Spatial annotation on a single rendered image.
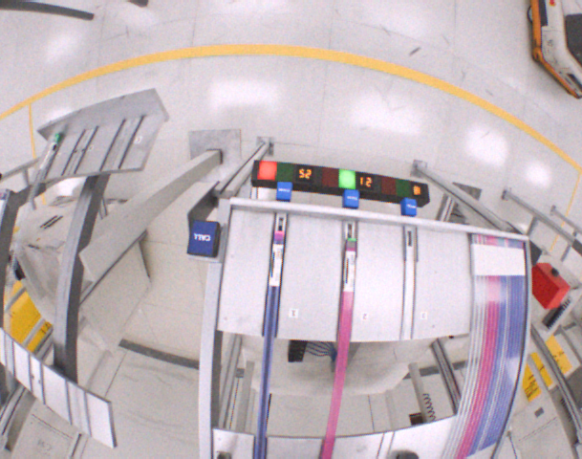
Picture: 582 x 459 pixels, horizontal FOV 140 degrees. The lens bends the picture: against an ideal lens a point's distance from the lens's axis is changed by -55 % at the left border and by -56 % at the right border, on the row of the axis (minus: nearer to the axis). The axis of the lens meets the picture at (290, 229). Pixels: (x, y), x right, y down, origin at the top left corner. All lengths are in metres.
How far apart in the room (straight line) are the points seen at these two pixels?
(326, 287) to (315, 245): 0.07
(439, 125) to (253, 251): 1.08
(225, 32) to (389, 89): 0.76
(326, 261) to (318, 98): 0.81
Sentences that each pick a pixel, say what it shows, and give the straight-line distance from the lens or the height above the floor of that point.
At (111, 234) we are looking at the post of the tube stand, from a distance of 0.50.
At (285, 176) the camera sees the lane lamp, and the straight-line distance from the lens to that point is 0.41.
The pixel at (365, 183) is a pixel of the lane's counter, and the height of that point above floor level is 0.66.
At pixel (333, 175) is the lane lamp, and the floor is 0.66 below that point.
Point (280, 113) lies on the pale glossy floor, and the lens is 1.06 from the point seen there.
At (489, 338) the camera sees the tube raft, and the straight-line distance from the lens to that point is 0.55.
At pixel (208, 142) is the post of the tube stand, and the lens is 1.13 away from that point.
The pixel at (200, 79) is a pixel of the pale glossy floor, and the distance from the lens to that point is 1.16.
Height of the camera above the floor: 1.06
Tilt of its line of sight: 61 degrees down
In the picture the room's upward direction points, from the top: 176 degrees counter-clockwise
